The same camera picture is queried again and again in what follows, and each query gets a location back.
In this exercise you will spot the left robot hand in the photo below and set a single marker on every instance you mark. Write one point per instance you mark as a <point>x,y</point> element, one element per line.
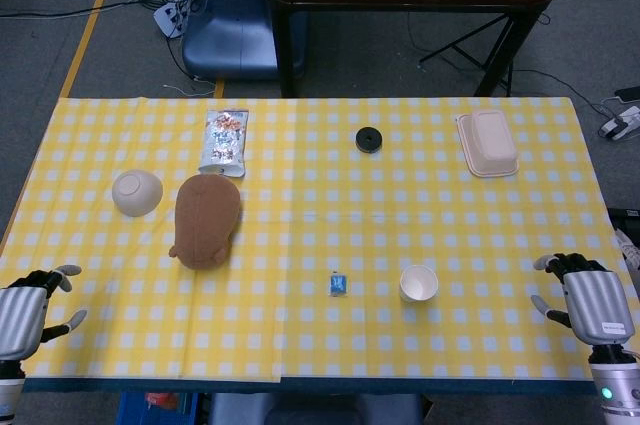
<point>20,315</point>

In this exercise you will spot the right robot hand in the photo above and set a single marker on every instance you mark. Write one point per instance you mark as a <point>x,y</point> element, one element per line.
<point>595,302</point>

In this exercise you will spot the white paper cup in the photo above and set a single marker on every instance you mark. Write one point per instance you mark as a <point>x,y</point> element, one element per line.
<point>418,284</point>

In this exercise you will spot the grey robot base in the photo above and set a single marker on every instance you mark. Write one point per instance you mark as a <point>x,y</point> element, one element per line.
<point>320,410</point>

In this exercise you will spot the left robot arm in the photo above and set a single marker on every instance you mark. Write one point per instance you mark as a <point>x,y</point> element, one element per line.
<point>7,392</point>

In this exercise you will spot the yellow checked tablecloth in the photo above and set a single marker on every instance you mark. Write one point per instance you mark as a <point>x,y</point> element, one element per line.
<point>320,225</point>

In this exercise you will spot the blue plastic crate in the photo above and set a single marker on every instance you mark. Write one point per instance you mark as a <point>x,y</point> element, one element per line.
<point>150,407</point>

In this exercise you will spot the white upturned bowl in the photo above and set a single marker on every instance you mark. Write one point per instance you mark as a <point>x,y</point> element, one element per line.
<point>137,192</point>

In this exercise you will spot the white power strip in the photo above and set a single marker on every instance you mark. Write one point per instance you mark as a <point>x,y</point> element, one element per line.
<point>170,17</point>
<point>622,126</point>

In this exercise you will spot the beige takeout container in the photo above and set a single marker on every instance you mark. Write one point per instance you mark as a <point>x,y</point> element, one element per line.
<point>492,142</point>

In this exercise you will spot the brown plush toy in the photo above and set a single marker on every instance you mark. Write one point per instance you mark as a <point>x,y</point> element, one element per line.
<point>207,220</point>

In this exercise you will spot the small blue wrapped packet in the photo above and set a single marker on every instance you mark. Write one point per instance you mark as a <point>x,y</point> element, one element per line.
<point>338,285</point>

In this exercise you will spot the silver snack bag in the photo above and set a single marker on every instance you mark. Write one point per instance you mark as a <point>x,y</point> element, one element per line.
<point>225,142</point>

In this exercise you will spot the black metal stand legs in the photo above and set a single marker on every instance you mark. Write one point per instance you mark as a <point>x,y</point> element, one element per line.
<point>482,52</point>

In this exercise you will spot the black tape roll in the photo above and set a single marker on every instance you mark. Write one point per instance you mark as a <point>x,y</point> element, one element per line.
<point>363,145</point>

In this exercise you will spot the blue machine base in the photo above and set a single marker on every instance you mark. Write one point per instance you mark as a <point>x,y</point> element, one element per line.
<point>230,40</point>

